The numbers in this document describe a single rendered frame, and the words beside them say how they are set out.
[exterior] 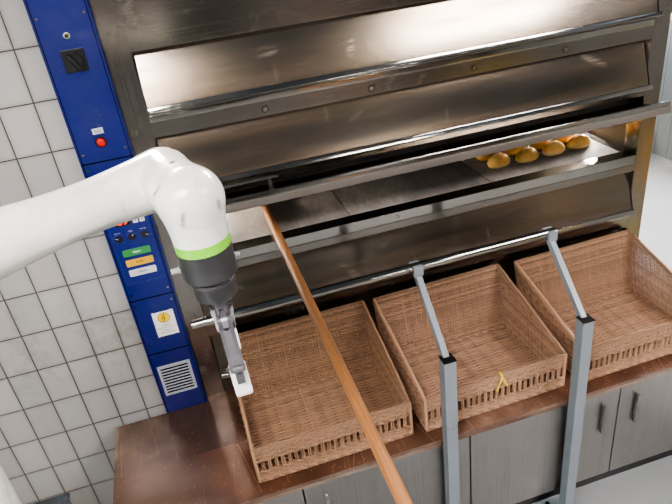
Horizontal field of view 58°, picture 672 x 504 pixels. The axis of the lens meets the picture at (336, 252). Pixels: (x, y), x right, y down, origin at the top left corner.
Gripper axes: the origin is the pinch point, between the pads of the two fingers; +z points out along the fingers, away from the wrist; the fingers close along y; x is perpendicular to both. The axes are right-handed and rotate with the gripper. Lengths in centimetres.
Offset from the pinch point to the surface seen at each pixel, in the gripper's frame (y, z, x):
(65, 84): -98, -38, -27
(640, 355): -50, 88, 140
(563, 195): -101, 43, 140
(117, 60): -101, -41, -11
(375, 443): 3.2, 27.6, 23.0
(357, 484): -47, 99, 26
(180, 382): -98, 76, -24
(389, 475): 11.9, 27.8, 22.8
